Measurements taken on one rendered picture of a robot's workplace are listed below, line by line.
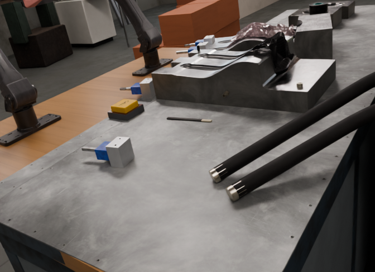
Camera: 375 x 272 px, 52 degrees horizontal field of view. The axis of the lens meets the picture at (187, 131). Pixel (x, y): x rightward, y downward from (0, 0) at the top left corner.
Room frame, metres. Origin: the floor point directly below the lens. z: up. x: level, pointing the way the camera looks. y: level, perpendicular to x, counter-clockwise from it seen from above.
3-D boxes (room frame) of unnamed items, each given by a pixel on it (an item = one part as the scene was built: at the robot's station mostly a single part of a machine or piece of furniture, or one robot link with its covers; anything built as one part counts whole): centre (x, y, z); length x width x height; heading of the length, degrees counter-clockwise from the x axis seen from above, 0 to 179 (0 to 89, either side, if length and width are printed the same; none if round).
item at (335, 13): (1.78, -0.68, 0.83); 0.20 x 0.15 x 0.07; 52
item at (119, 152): (0.82, 0.20, 0.83); 0.13 x 0.05 x 0.05; 61
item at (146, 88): (1.25, 0.14, 0.83); 0.13 x 0.05 x 0.05; 65
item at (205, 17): (4.13, -0.20, 0.35); 1.19 x 0.85 x 0.70; 142
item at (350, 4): (1.91, -0.82, 0.83); 0.17 x 0.13 x 0.06; 52
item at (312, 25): (1.46, -0.35, 0.85); 0.50 x 0.26 x 0.11; 69
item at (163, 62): (1.57, 0.09, 0.84); 0.20 x 0.07 x 0.08; 139
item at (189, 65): (1.15, -0.19, 0.92); 0.35 x 0.16 x 0.09; 52
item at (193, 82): (1.13, -0.20, 0.87); 0.50 x 0.26 x 0.14; 52
